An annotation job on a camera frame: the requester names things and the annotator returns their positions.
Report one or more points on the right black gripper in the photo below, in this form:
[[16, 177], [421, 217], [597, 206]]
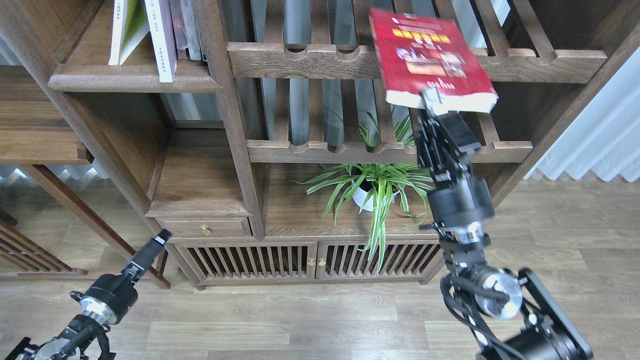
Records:
[[445, 145]]

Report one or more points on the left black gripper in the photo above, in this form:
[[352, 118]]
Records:
[[110, 297]]

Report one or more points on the red cover book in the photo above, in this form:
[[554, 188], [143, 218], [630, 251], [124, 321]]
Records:
[[417, 52]]

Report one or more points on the yellow green book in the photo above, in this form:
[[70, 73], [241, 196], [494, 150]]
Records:
[[129, 27]]

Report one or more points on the white lavender book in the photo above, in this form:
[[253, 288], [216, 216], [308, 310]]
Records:
[[162, 38]]

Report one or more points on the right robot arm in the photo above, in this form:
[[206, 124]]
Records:
[[512, 315]]

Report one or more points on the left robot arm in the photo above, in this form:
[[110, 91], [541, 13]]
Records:
[[70, 344]]

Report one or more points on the green spider plant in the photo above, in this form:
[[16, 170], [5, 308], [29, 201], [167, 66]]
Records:
[[409, 183]]

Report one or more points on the dark wooden bookshelf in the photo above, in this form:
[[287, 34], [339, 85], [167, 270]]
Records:
[[215, 155]]

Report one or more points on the white upright book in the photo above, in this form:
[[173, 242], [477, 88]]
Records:
[[201, 56]]

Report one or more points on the white curtain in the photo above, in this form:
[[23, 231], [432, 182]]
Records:
[[605, 137]]

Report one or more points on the brown upright book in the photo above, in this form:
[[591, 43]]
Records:
[[178, 29]]

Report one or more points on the plastic wrapped book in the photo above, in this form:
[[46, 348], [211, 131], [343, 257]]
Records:
[[190, 28]]

